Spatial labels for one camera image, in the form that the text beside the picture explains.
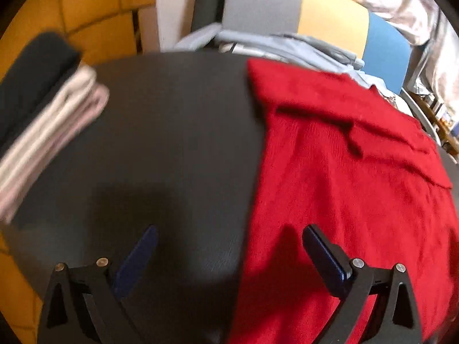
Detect red knitted sweater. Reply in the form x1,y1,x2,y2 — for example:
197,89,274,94
226,59,459,344

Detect grey yellow blue chair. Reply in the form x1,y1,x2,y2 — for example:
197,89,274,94
190,0,411,95

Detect white patterned curtain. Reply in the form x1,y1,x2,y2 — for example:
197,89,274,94
316,0,459,104

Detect wooden wardrobe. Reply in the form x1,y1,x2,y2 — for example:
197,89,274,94
0,0,158,83

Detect white folded garment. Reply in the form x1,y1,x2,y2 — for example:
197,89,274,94
0,65,97,187

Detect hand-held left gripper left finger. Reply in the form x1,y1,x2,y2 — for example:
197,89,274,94
38,225,159,344

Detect pink folded garment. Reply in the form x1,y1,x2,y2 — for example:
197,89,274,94
0,84,110,224

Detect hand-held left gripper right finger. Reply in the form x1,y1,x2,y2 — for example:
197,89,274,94
302,224,424,344

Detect light blue garment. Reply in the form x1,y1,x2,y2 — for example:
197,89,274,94
174,23,395,104

